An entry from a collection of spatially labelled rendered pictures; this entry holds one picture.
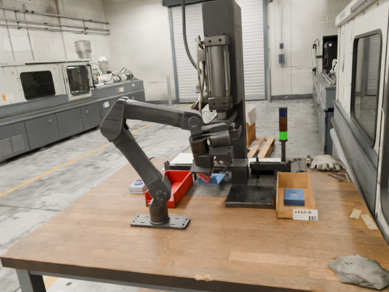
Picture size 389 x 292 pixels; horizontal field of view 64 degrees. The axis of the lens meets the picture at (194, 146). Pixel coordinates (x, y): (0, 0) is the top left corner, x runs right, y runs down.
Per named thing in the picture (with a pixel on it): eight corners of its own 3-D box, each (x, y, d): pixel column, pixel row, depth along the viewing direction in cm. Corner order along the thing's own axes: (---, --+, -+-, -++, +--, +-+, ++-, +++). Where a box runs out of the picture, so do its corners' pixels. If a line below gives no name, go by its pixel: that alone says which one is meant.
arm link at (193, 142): (210, 143, 105) (208, 126, 101) (213, 153, 101) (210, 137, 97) (191, 147, 105) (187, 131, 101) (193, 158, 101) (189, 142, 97)
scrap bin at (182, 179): (146, 207, 120) (144, 192, 119) (168, 182, 144) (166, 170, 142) (175, 208, 117) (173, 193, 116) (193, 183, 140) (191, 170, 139)
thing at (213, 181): (197, 185, 112) (197, 177, 112) (208, 174, 127) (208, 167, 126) (216, 186, 110) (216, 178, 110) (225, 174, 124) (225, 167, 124)
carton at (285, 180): (276, 221, 104) (276, 199, 102) (277, 190, 127) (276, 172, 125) (317, 222, 101) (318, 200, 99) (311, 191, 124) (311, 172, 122)
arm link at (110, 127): (203, 109, 102) (109, 94, 100) (205, 114, 94) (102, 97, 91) (197, 145, 105) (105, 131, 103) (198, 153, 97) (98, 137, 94)
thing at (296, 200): (283, 206, 111) (283, 199, 110) (284, 189, 125) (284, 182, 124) (304, 207, 108) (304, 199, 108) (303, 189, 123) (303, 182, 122)
